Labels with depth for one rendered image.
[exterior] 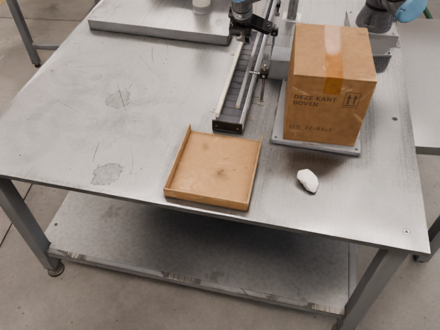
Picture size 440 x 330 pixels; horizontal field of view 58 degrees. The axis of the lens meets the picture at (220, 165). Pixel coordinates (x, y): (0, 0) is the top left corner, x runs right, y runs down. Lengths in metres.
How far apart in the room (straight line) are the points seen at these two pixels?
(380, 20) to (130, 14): 1.11
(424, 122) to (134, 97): 1.09
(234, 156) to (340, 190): 0.36
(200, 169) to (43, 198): 1.35
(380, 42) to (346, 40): 0.50
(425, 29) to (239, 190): 1.33
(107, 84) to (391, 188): 1.12
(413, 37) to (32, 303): 2.16
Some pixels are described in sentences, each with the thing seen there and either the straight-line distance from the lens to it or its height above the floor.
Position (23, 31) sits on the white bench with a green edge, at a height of 0.31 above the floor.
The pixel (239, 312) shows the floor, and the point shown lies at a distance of 1.94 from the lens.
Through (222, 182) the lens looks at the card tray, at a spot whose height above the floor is 0.83.
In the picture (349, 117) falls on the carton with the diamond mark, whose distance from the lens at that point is 1.32.
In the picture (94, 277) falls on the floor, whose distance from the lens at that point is 2.10.
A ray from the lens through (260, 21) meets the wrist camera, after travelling 1.56.
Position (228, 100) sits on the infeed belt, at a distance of 1.47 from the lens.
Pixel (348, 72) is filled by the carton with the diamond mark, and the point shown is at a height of 1.12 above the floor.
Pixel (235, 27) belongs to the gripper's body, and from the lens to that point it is 1.57.
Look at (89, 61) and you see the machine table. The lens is 1.85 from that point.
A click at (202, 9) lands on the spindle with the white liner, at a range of 2.00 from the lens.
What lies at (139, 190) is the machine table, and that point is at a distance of 1.27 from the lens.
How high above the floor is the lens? 1.81
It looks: 49 degrees down
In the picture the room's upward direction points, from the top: straight up
